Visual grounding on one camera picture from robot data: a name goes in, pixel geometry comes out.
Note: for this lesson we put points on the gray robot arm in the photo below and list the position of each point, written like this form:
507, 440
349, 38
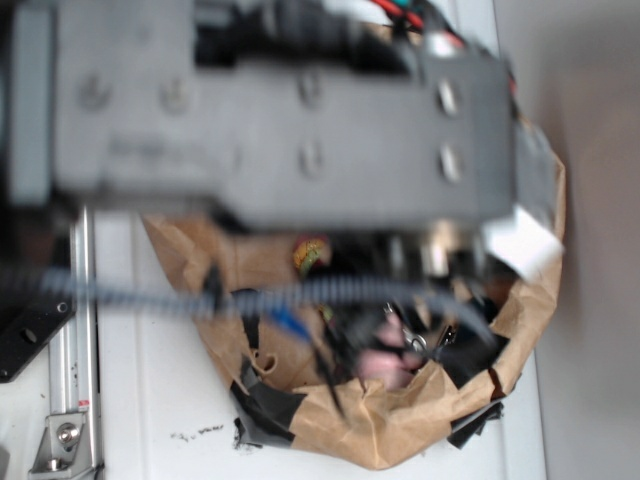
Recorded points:
276, 116

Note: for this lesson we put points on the pink plush toy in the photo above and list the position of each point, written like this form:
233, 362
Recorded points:
396, 370

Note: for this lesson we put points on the brown paper bag bin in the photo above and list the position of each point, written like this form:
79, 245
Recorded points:
286, 347

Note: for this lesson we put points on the multicolor twisted rope toy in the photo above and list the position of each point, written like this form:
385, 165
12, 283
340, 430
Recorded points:
309, 252

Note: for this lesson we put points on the aluminum extrusion rail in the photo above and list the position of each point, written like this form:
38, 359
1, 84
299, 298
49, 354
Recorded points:
73, 351

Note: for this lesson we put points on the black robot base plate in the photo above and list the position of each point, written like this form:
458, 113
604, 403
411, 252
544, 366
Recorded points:
30, 245

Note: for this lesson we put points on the metal corner bracket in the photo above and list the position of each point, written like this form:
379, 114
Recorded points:
65, 449

